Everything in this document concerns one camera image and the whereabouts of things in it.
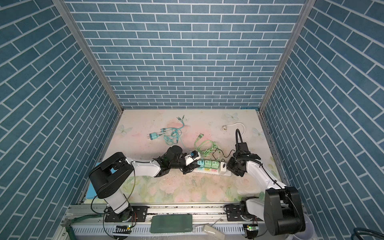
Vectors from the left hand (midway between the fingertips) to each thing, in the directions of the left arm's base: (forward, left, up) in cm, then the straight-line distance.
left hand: (198, 164), depth 86 cm
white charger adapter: (-3, -13, +4) cm, 14 cm away
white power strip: (-4, -11, -2) cm, 12 cm away
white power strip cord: (+30, -20, -3) cm, 36 cm away
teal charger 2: (+22, +31, -3) cm, 38 cm away
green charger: (-1, -5, +2) cm, 6 cm away
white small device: (-32, -6, -3) cm, 33 cm away
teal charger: (0, -1, +2) cm, 2 cm away
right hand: (-1, -17, -2) cm, 17 cm away
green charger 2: (-2, -9, +2) cm, 10 cm away
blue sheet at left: (-13, +58, -5) cm, 60 cm away
